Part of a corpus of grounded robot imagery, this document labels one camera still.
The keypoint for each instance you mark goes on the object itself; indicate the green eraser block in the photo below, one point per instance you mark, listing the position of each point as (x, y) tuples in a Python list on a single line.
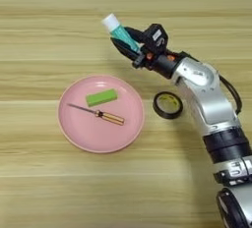
[(101, 97)]

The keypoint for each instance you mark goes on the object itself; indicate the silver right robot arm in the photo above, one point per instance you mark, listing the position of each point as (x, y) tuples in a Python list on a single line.
[(213, 101)]

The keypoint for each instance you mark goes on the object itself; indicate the teal white glue stick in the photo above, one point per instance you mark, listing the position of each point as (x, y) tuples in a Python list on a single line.
[(119, 32)]

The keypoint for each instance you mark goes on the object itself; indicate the black box white label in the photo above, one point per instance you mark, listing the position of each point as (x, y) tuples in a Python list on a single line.
[(156, 38)]

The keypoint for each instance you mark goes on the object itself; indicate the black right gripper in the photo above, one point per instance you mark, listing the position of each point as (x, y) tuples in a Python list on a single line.
[(162, 63)]

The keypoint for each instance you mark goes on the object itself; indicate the pink round plate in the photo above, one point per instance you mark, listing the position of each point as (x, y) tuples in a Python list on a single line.
[(98, 135)]

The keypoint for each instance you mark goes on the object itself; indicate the black tape roll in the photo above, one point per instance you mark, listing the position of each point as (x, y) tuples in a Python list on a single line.
[(168, 115)]

